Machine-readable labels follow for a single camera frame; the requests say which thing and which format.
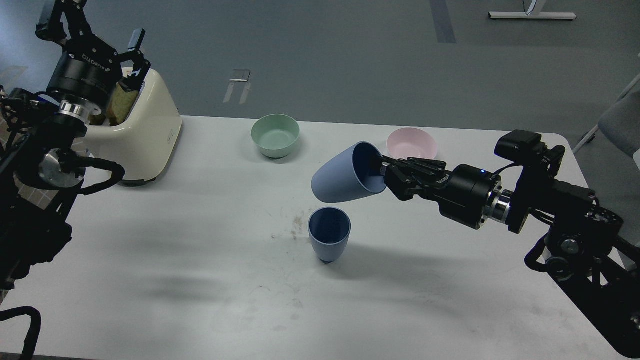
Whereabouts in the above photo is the cream white toaster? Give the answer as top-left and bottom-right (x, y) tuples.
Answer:
(83, 69), (183, 186)

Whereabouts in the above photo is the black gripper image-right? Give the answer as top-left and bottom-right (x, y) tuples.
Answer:
(379, 156), (501, 230)

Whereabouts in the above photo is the dark blue plastic cup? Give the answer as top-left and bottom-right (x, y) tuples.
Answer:
(307, 207), (352, 264)

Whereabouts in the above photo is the light blue plastic cup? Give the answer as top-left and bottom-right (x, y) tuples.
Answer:
(311, 141), (387, 204)

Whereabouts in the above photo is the grey chair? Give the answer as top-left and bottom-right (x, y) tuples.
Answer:
(572, 75), (640, 167)

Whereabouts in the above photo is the white metal stand base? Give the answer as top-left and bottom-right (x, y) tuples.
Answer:
(487, 0), (578, 21)

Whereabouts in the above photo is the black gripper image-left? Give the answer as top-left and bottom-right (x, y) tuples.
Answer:
(35, 0), (151, 107)

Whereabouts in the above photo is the green plastic bowl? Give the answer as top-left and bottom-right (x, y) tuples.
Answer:
(250, 114), (301, 158)

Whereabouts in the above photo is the toast slice front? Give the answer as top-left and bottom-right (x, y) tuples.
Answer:
(105, 83), (140, 126)

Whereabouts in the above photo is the pink plastic bowl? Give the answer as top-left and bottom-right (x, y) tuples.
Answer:
(386, 127), (439, 160)

